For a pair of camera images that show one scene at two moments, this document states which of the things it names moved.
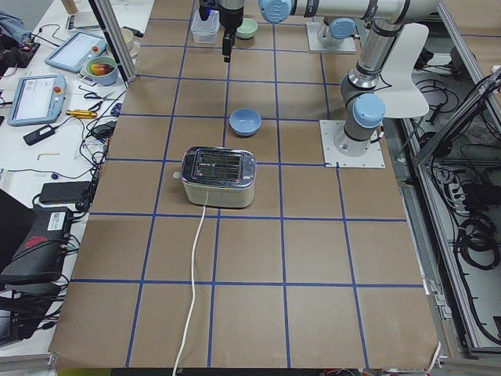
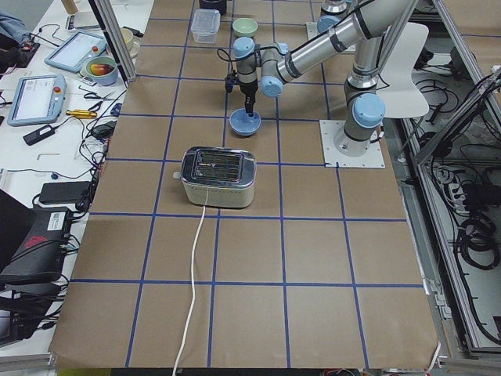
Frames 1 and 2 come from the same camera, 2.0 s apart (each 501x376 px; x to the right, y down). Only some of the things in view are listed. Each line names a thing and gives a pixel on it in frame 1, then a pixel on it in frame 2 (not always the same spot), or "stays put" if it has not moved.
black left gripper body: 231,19 -> 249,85
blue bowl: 244,121 stays put
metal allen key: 41,154 stays put
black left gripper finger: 227,48 -> 248,107
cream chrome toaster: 218,176 stays put
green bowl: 248,30 stays put
